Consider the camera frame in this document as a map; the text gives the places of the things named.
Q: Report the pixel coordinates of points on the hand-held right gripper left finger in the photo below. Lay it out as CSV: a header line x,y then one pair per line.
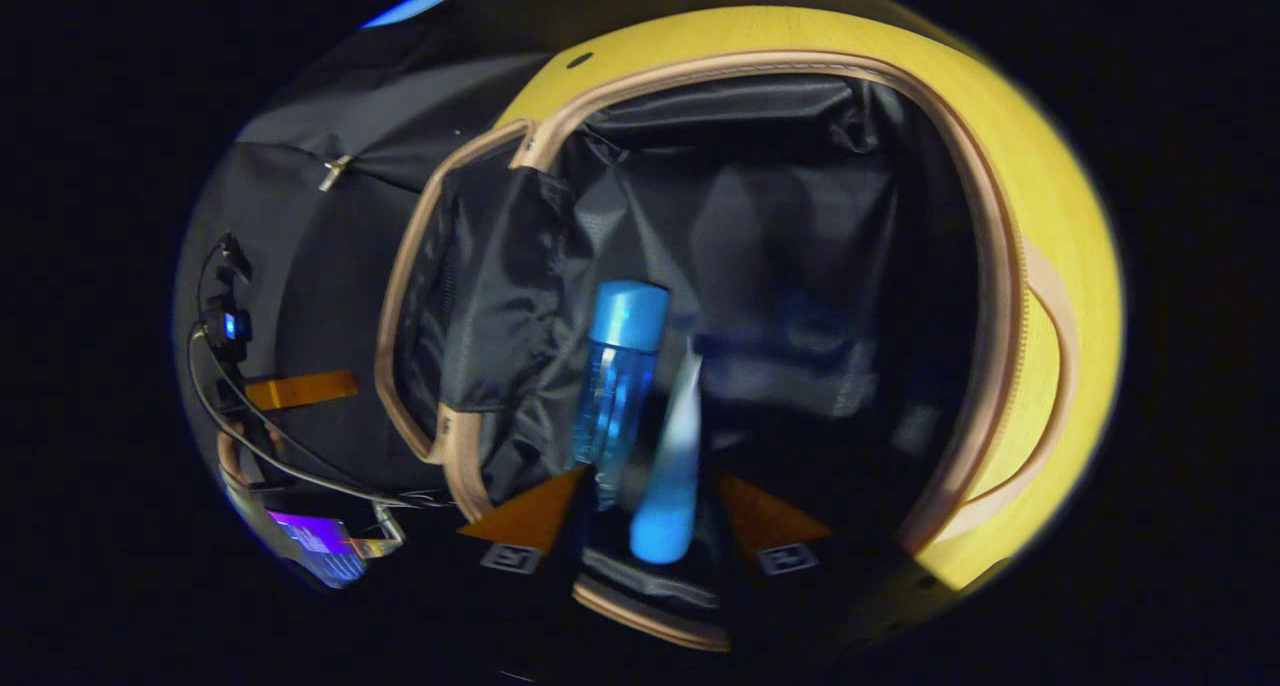
x,y
565,556

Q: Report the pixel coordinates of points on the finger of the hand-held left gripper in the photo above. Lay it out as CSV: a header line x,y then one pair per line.
x,y
300,390

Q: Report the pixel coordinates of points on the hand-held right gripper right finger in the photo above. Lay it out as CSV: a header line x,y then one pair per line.
x,y
735,566

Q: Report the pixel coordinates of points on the blue white skin care tube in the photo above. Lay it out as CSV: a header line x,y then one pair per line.
x,y
665,506

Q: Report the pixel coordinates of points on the blue skin care bottle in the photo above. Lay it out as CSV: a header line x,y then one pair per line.
x,y
620,386

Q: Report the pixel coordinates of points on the pale pink suitcase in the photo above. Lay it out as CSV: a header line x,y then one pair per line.
x,y
760,226

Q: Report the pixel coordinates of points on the black backdrop cloth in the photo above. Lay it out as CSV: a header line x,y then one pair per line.
x,y
320,266

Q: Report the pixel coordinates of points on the smartphone with lit screen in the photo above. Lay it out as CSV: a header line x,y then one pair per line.
x,y
318,546

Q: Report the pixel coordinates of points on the silver clip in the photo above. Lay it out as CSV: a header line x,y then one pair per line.
x,y
335,172

